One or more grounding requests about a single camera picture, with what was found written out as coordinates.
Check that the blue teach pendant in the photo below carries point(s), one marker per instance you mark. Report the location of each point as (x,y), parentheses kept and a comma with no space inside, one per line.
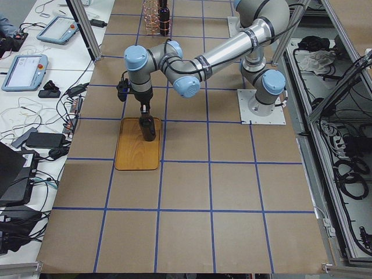
(26,73)
(59,30)

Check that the dark wine bottle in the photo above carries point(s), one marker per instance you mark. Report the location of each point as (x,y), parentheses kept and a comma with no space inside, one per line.
(164,17)
(147,126)

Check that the black laptop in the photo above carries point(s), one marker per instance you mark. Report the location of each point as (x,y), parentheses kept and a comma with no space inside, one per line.
(17,170)

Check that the black power adapter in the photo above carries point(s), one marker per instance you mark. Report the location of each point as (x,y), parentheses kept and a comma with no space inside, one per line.
(98,23)

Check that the aluminium frame post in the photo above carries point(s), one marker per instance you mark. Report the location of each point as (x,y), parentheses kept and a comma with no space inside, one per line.
(79,14)

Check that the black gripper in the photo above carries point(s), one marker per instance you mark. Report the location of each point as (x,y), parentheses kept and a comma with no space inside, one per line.
(144,99)

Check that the copper wire wine basket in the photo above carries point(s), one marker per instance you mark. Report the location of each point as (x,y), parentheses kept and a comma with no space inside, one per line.
(150,11)

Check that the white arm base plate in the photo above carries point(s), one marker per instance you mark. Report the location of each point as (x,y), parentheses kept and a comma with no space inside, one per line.
(253,112)
(234,25)

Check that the white crumpled cloth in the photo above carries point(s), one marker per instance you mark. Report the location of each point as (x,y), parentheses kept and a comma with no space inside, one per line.
(318,62)

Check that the black power brick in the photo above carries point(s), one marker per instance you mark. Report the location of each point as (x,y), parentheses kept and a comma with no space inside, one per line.
(45,140)

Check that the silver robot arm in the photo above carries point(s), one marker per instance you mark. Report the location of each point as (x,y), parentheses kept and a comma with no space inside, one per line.
(261,23)

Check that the wooden tray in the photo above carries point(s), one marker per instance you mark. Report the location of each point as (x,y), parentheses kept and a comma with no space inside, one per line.
(133,152)

